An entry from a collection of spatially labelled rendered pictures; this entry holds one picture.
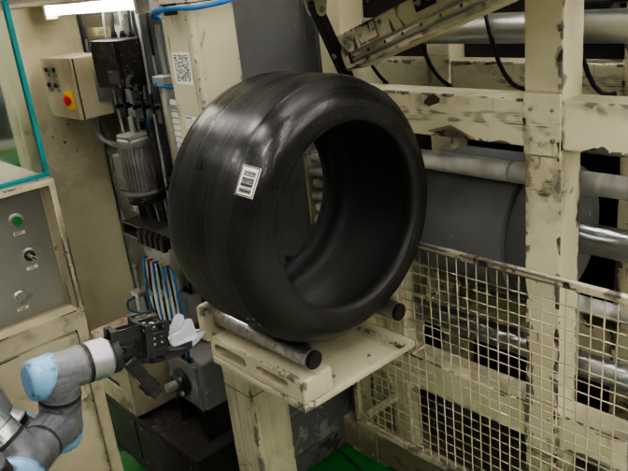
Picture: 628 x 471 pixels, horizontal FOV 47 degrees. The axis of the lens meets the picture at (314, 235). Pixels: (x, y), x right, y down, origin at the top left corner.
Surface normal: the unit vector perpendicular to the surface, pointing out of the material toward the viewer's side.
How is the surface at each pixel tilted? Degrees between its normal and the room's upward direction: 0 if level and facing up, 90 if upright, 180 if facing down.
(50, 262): 90
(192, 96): 90
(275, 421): 90
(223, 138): 45
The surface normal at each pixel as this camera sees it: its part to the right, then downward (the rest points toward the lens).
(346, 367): -0.11, -0.93
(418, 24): -0.74, 0.31
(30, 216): 0.67, 0.19
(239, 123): -0.54, -0.54
